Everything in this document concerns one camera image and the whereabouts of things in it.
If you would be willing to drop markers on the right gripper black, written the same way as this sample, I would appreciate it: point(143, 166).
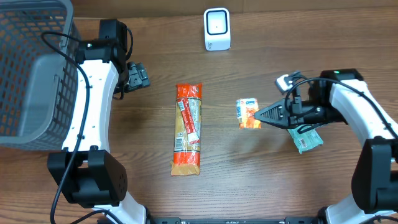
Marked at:
point(290, 112)

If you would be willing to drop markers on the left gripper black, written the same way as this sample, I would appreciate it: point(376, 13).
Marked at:
point(137, 76)

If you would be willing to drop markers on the green wet wipes packet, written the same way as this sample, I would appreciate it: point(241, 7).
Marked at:
point(306, 141)

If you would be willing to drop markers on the orange spaghetti packet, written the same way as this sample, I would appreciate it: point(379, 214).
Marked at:
point(187, 137)

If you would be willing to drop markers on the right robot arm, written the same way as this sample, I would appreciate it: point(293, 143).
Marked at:
point(343, 96)

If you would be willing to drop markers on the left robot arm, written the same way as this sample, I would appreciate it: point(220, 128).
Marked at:
point(85, 171)

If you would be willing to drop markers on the white barcode scanner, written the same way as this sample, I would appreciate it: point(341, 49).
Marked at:
point(217, 29)

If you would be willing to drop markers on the grey plastic mesh basket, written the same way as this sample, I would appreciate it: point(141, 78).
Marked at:
point(38, 86)

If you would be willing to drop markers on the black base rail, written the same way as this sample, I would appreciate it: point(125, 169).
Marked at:
point(248, 221)

